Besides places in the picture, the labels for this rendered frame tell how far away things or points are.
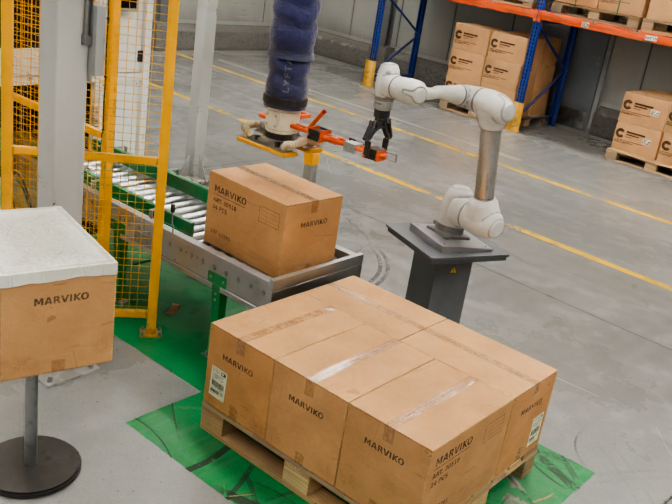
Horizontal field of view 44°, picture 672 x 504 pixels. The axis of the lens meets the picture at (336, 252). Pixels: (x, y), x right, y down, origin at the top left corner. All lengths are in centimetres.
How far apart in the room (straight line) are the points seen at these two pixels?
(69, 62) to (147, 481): 180
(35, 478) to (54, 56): 174
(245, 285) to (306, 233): 40
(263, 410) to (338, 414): 43
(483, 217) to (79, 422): 217
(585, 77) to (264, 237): 900
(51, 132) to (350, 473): 194
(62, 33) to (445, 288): 230
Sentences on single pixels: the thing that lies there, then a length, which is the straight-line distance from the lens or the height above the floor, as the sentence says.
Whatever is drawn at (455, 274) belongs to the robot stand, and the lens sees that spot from 455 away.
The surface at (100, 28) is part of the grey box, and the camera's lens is 385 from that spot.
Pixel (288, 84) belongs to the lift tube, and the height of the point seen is 148.
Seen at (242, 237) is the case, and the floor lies 68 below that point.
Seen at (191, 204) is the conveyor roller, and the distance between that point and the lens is 519.
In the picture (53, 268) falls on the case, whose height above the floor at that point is 102.
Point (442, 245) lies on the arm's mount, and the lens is 434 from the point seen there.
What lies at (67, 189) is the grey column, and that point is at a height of 95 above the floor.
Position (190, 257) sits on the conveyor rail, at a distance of 447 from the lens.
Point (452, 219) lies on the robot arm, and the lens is 444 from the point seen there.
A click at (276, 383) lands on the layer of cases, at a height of 44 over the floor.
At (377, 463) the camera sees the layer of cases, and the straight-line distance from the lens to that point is 328.
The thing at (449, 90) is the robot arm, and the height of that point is 158.
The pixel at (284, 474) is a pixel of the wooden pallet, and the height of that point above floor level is 5.
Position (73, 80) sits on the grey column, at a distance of 388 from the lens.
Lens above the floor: 222
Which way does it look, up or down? 21 degrees down
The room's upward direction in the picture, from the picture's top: 9 degrees clockwise
